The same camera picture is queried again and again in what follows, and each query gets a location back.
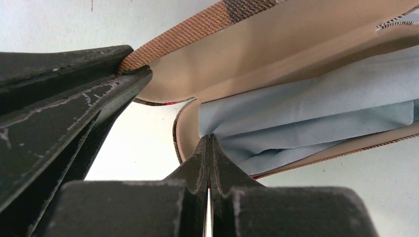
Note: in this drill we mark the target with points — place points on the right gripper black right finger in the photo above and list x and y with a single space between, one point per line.
243 207

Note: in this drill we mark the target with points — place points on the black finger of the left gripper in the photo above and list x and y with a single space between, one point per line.
54 109

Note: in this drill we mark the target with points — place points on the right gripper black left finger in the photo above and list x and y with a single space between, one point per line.
173 207

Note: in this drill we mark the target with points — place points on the light blue cleaning cloth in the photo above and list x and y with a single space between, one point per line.
268 128

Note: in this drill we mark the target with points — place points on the brown plaid glasses case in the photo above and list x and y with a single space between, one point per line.
238 46

